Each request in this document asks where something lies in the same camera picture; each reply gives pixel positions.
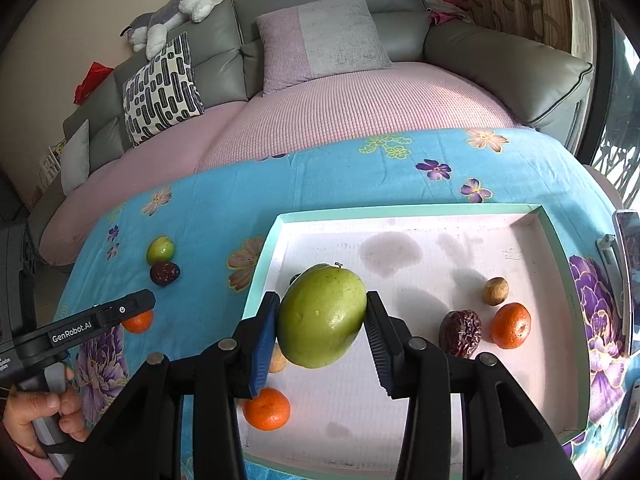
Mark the pink sofa seat cover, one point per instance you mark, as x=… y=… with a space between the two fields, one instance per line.
x=407 y=96

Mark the teal white tray box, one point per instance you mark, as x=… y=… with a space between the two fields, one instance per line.
x=423 y=261

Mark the small brown longan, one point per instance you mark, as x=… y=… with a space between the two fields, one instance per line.
x=495 y=291

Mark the small dark red date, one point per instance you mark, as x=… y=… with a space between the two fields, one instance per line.
x=163 y=273

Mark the person's left hand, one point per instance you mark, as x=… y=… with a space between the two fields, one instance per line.
x=23 y=407

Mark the black white patterned pillow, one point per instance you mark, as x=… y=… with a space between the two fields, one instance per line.
x=162 y=93

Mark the red plastic bag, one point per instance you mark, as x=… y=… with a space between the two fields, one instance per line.
x=96 y=74

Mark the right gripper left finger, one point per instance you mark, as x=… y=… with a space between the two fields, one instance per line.
x=140 y=434

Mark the grey white plush dog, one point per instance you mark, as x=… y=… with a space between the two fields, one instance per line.
x=148 y=32

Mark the blue floral tablecloth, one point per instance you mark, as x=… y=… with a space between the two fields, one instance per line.
x=219 y=220

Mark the white device on table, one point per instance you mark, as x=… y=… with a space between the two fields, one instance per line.
x=632 y=412

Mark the orange tangerine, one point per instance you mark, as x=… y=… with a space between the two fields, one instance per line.
x=139 y=323
x=511 y=326
x=269 y=411

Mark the orange tangerine front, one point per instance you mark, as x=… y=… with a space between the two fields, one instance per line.
x=269 y=411

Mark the white rack with papers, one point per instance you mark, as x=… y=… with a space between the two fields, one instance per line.
x=50 y=163

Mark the pink grey square pillow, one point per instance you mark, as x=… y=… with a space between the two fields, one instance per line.
x=316 y=40

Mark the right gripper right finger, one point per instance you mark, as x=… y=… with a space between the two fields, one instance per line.
x=504 y=436

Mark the small green apple far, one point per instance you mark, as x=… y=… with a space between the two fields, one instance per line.
x=161 y=249

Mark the smartphone on stand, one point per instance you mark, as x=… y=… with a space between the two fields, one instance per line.
x=620 y=255

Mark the large green apple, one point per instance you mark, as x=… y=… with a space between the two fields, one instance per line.
x=321 y=315

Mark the pink clothes pile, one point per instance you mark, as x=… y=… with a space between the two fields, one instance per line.
x=443 y=11

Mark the small grey pillow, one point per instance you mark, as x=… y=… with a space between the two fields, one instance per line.
x=75 y=162

